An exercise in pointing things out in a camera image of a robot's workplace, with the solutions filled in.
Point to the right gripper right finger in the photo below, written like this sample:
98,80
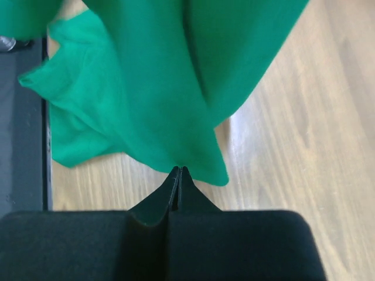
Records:
190,198

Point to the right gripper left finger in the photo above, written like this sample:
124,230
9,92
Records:
155,207

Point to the green t shirt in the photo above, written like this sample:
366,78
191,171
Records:
151,79

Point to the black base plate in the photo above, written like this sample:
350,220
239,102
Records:
26,183

